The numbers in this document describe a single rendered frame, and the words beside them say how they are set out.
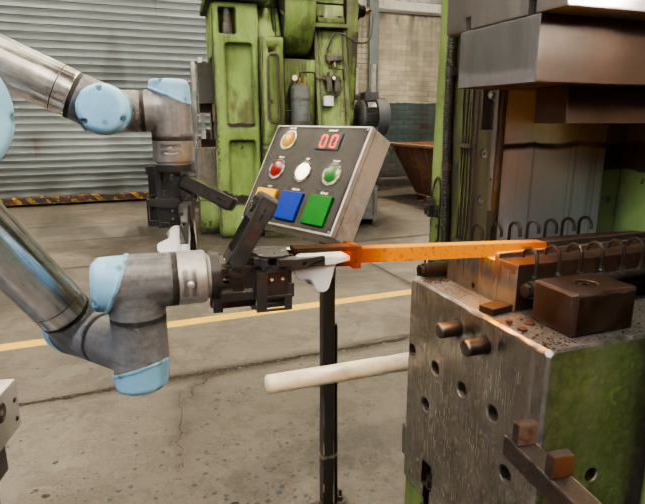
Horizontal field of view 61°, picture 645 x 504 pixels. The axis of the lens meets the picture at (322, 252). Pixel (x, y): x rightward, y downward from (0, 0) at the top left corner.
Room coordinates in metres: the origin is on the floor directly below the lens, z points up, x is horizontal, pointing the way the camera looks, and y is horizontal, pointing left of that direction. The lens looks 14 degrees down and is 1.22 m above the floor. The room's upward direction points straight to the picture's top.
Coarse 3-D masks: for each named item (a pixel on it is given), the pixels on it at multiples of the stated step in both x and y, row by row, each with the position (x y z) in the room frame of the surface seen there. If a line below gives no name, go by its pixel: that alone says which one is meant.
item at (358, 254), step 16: (512, 240) 0.93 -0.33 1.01; (528, 240) 0.93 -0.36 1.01; (352, 256) 0.80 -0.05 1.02; (368, 256) 0.81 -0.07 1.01; (384, 256) 0.82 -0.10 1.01; (400, 256) 0.83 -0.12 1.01; (416, 256) 0.84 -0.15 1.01; (432, 256) 0.85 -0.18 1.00; (448, 256) 0.86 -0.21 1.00; (464, 256) 0.87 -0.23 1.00; (480, 256) 0.88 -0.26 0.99
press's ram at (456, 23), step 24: (456, 0) 1.04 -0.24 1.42; (480, 0) 0.97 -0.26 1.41; (504, 0) 0.91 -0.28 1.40; (528, 0) 0.86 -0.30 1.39; (552, 0) 0.81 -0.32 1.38; (576, 0) 0.79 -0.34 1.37; (600, 0) 0.80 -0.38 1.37; (624, 0) 0.82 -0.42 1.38; (456, 24) 1.03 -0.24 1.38; (480, 24) 0.97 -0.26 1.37
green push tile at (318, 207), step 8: (312, 200) 1.28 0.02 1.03; (320, 200) 1.26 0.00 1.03; (328, 200) 1.25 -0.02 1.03; (312, 208) 1.27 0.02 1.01; (320, 208) 1.25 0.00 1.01; (328, 208) 1.24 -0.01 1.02; (304, 216) 1.27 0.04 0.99; (312, 216) 1.25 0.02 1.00; (320, 216) 1.24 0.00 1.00; (312, 224) 1.24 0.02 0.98; (320, 224) 1.22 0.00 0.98
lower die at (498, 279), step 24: (552, 240) 0.98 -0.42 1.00; (624, 240) 0.98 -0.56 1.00; (456, 264) 0.99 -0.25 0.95; (480, 264) 0.92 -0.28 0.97; (504, 264) 0.86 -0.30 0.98; (528, 264) 0.84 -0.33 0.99; (552, 264) 0.85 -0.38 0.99; (576, 264) 0.87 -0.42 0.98; (624, 264) 0.91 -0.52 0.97; (480, 288) 0.92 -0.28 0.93; (504, 288) 0.86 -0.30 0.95
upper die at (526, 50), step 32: (480, 32) 0.96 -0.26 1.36; (512, 32) 0.89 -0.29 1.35; (544, 32) 0.83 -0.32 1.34; (576, 32) 0.85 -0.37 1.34; (608, 32) 0.87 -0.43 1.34; (640, 32) 0.90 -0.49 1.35; (480, 64) 0.96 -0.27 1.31; (512, 64) 0.88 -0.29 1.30; (544, 64) 0.84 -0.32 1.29; (576, 64) 0.86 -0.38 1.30; (608, 64) 0.88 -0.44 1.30; (640, 64) 0.90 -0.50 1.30
